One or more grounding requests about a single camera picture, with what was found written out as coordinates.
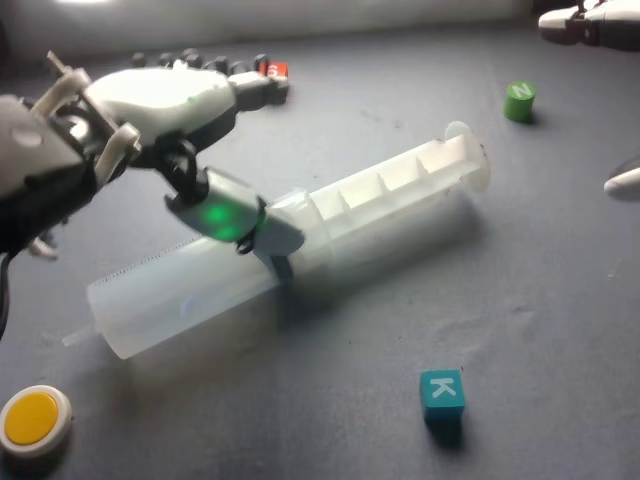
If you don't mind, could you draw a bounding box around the green letter N cylinder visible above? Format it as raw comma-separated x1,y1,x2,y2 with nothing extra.
502,79,538,123

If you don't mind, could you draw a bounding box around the white backdrop board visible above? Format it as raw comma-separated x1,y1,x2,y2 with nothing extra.
0,0,539,56

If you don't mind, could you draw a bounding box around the large clear plastic syringe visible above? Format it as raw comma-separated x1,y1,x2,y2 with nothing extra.
62,119,494,360

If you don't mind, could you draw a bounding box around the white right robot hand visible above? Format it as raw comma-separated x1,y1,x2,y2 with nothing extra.
537,0,640,201

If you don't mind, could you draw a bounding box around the teal letter K block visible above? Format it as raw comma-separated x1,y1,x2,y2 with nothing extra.
418,368,468,425

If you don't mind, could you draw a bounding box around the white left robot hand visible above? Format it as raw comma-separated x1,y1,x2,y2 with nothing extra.
84,47,306,259

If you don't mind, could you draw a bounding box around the white button with yellow top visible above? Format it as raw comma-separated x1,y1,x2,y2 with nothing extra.
0,384,73,459

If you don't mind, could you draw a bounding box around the grey table cloth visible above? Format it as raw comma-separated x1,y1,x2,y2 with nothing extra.
0,24,640,480

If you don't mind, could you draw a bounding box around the orange number 9 block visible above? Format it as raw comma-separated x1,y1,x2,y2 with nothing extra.
255,60,291,81

